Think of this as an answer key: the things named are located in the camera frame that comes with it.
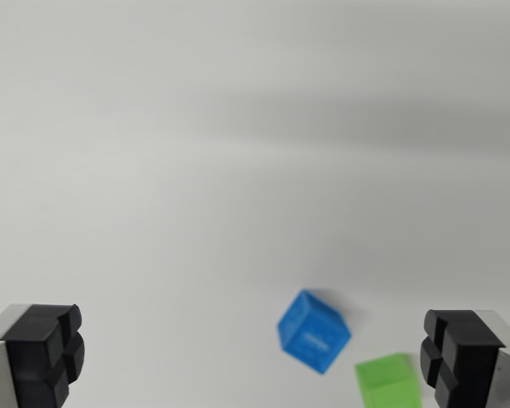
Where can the black-tipped silver gripper left finger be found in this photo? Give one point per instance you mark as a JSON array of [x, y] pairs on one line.
[[34, 357]]

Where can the black-tipped silver gripper right finger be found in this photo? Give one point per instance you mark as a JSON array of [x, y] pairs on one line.
[[467, 361]]

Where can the blue embossed cube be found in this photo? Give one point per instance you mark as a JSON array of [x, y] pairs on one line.
[[312, 331]]

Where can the green cube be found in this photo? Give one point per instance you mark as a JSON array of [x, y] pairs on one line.
[[387, 382]]

